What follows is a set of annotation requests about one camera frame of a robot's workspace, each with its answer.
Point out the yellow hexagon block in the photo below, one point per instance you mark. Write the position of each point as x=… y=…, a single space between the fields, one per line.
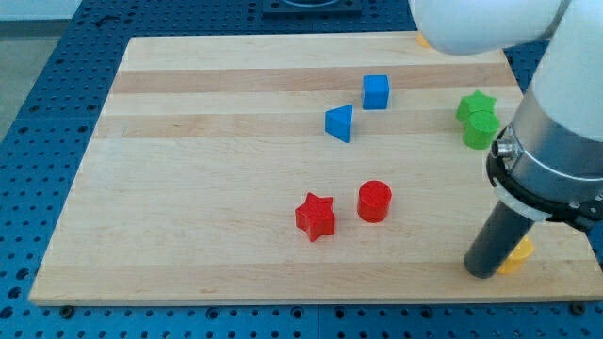
x=517 y=258

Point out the yellow block at board edge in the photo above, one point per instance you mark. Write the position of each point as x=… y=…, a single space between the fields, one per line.
x=421 y=40

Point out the wooden board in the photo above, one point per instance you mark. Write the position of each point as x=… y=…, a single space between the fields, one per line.
x=205 y=146

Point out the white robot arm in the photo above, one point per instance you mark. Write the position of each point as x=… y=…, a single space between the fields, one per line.
x=547 y=163

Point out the blue cube block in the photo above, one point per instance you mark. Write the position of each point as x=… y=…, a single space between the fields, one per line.
x=375 y=94

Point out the black cylindrical pointer tool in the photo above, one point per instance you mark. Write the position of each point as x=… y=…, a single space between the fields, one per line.
x=498 y=237

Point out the red star block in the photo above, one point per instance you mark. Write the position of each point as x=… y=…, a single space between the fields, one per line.
x=316 y=216

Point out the green cylinder block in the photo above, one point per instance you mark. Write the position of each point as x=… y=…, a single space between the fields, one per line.
x=480 y=129

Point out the red cylinder block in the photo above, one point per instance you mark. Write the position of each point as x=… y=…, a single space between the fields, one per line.
x=374 y=198

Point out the green star block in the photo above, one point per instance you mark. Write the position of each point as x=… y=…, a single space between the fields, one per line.
x=476 y=102

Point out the blue triangle block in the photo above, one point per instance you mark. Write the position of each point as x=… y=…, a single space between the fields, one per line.
x=338 y=122

